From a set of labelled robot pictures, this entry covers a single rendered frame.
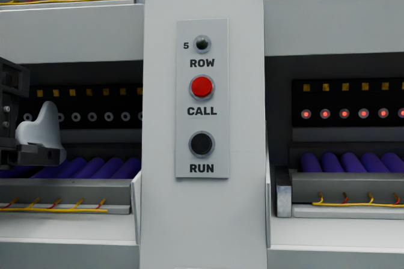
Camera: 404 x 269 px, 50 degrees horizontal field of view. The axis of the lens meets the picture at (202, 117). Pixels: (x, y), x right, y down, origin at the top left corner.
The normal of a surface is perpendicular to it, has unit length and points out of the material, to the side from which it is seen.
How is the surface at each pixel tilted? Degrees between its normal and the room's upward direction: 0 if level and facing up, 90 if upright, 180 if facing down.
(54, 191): 109
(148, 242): 90
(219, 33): 90
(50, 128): 90
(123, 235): 20
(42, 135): 90
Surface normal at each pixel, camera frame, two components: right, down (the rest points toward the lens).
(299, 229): -0.04, -0.97
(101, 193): -0.13, 0.22
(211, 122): -0.14, -0.11
